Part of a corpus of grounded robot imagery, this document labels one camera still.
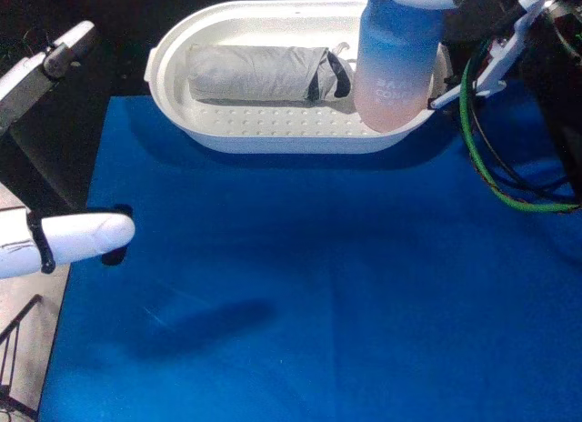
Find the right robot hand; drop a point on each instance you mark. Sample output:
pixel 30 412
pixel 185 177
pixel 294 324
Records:
pixel 82 238

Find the blue gradient water bottle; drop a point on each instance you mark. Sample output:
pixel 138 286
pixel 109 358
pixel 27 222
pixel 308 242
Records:
pixel 395 67

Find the grey umbrella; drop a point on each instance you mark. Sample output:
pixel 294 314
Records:
pixel 254 74

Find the small black flat object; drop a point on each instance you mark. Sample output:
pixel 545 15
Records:
pixel 113 257

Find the blue table mat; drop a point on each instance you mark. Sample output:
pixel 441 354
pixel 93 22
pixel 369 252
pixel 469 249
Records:
pixel 273 304

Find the white oval plastic tub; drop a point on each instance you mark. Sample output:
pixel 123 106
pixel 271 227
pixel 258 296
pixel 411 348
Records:
pixel 273 131

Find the black metal stand frame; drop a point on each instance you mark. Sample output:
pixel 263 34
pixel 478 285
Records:
pixel 10 349

